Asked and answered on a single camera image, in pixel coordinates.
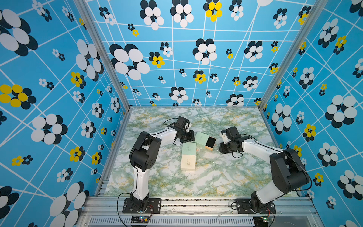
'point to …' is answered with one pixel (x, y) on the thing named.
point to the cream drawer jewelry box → (188, 162)
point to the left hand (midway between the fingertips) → (197, 138)
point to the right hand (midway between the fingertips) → (223, 148)
